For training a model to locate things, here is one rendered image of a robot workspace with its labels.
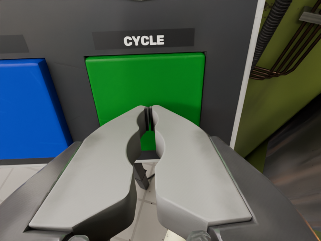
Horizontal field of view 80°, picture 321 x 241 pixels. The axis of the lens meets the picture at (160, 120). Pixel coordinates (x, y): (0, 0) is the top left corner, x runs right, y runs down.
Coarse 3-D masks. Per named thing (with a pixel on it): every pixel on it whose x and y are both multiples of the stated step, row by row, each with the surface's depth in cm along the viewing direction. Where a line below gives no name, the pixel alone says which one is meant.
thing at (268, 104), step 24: (312, 0) 29; (288, 24) 33; (312, 48) 35; (312, 72) 38; (264, 96) 48; (288, 96) 45; (312, 96) 43; (240, 120) 61; (264, 120) 56; (240, 144) 73
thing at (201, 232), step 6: (192, 234) 5; (198, 234) 5; (204, 234) 5; (72, 240) 5; (78, 240) 5; (84, 240) 5; (186, 240) 5; (192, 240) 5; (198, 240) 5; (204, 240) 5; (210, 240) 5
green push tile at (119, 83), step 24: (96, 72) 12; (120, 72) 12; (144, 72) 12; (168, 72) 12; (192, 72) 12; (96, 96) 13; (120, 96) 13; (144, 96) 13; (168, 96) 13; (192, 96) 13; (192, 120) 14; (144, 144) 15
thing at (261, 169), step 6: (264, 144) 72; (258, 150) 76; (264, 150) 70; (246, 156) 89; (252, 156) 81; (258, 156) 73; (264, 156) 68; (252, 162) 78; (258, 162) 71; (264, 162) 66; (258, 168) 69; (318, 234) 59
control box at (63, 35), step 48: (0, 0) 10; (48, 0) 10; (96, 0) 10; (144, 0) 10; (192, 0) 11; (240, 0) 11; (0, 48) 12; (48, 48) 12; (96, 48) 12; (144, 48) 12; (192, 48) 12; (240, 48) 12; (240, 96) 14
